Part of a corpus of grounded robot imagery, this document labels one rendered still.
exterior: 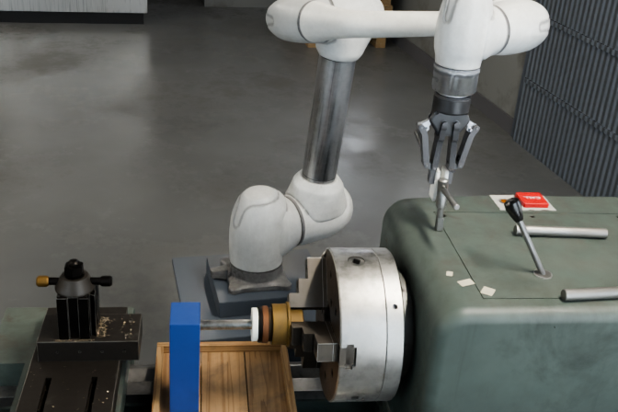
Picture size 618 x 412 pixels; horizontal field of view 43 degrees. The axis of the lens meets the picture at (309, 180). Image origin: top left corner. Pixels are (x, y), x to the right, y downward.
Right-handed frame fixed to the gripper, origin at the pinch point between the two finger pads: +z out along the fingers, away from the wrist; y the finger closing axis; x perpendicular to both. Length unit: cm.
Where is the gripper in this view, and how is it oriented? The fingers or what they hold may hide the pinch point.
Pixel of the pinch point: (439, 183)
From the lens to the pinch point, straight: 169.5
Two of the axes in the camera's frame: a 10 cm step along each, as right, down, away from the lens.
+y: -9.9, -0.1, -1.4
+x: 1.2, 4.2, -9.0
